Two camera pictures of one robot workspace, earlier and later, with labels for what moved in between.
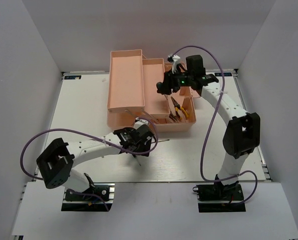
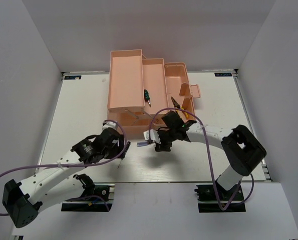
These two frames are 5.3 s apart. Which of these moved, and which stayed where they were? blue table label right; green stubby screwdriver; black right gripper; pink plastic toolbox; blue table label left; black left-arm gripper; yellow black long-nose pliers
Moved: green stubby screwdriver; black right gripper; black left-arm gripper
Stayed: pink plastic toolbox; blue table label left; blue table label right; yellow black long-nose pliers
